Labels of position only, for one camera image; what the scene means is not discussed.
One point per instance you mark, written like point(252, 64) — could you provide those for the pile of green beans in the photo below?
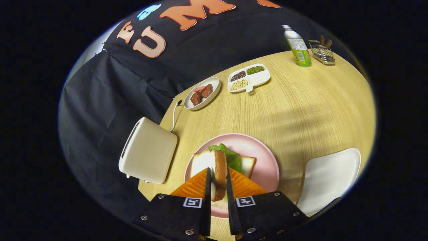
point(255, 70)

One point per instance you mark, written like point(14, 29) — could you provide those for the brown meat piece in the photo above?
point(207, 91)
point(196, 98)

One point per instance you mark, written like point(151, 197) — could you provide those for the thick brown-crust bread slice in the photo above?
point(219, 167)

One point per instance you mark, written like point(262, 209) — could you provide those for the black backdrop cloth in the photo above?
point(100, 100)

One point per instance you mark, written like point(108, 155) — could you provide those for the pile of red beans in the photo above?
point(238, 76)

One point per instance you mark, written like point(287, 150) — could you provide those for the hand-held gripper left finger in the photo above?
point(208, 190)

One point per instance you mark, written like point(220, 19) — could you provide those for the red sausage slice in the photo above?
point(199, 89)

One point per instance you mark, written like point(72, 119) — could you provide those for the green lettuce leaf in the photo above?
point(232, 159)

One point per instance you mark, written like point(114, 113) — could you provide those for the white bread slice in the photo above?
point(247, 165)

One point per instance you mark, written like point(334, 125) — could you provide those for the pile of soy beans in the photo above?
point(239, 84)

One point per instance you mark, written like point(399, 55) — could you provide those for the white divided dish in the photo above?
point(260, 78)

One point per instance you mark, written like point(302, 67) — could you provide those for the cream white toaster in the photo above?
point(150, 150)

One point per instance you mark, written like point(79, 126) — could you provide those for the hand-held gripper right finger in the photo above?
point(231, 197)

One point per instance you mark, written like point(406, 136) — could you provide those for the green label metal bottle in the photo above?
point(299, 50)

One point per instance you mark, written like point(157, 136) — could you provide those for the white square plate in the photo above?
point(327, 180)

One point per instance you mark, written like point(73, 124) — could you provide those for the pink round plate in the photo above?
point(257, 147)

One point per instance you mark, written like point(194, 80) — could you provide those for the round white plate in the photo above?
point(215, 83)

